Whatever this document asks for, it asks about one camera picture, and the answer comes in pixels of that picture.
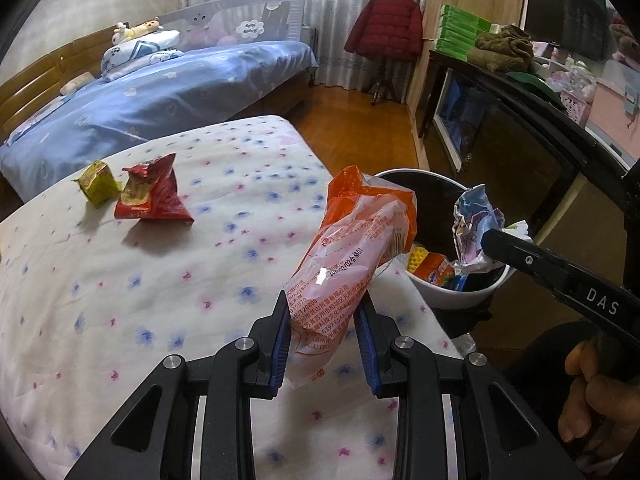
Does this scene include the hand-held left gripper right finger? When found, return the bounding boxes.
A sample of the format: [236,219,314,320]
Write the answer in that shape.
[354,296,586,480]

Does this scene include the silver wrapper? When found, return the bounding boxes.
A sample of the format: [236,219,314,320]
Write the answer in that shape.
[452,184,506,271]

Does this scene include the brown fluffy cloth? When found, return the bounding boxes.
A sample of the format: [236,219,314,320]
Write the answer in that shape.
[470,24,536,75]

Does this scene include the blue and white patterned pillow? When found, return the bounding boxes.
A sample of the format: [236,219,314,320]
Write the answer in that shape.
[101,29,185,81]

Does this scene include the stack of green boxes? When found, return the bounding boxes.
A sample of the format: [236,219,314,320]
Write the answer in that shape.
[436,4,493,63]

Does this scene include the white bin with black liner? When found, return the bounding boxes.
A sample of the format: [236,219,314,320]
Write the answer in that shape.
[372,169,511,311]

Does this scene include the dark wooden coat rack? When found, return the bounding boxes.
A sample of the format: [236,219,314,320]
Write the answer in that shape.
[367,0,421,107]

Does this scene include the yellow foam fruit net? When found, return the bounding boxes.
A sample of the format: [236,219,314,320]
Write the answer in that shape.
[407,245,431,273]

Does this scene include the grey curtain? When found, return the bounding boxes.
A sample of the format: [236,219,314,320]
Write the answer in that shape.
[177,0,433,106]

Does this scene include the floral white blanket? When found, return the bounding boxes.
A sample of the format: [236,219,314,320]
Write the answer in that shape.
[0,115,466,480]

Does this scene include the small white pillow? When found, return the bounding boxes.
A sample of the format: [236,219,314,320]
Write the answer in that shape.
[60,72,96,96]

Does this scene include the pink perforated box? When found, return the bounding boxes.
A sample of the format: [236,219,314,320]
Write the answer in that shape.
[560,85,593,126]

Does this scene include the yellow snack packet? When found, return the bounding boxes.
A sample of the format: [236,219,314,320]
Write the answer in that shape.
[77,160,122,208]

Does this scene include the orange snack packet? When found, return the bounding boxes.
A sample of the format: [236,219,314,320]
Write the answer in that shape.
[415,252,456,286]

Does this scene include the black television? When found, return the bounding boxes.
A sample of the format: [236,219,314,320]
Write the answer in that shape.
[520,0,608,61]

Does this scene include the blue bedsheet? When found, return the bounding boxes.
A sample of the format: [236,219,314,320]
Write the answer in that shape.
[0,40,319,201]

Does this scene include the person's right hand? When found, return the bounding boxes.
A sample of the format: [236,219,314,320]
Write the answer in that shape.
[557,340,640,443]

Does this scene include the person's dark clothing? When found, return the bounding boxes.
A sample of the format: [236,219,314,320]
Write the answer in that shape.
[500,320,596,480]

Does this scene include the red puffer jacket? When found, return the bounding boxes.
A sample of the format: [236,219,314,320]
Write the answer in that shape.
[344,0,423,62]

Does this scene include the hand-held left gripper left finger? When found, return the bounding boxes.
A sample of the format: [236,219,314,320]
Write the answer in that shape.
[65,294,292,480]

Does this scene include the grey bed guard rail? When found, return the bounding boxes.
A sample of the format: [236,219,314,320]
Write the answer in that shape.
[160,0,307,53]

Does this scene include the yellow plush toy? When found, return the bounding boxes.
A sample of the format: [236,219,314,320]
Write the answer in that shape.
[112,17,166,43]

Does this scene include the red snack packet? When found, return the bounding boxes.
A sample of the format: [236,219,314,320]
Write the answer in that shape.
[114,152,196,223]

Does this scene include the dark glass-front cabinet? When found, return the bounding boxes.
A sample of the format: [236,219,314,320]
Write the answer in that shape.
[415,50,640,261]

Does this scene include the pink and white toy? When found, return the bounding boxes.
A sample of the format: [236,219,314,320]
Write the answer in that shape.
[547,62,598,98]

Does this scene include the bed with blue duvet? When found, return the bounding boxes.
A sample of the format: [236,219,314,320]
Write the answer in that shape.
[0,35,321,201]

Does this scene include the pink storage box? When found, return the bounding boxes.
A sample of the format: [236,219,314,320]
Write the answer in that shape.
[587,57,640,171]

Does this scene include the brown plush toy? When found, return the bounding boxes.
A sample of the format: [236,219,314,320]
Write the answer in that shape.
[610,17,640,68]

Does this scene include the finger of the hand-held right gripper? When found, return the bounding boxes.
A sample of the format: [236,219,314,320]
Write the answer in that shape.
[480,228,581,293]

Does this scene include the orange and white plastic packet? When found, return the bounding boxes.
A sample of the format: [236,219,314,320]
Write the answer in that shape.
[286,166,418,390]

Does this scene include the pink plush toy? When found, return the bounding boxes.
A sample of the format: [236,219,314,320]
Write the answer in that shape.
[182,27,238,48]

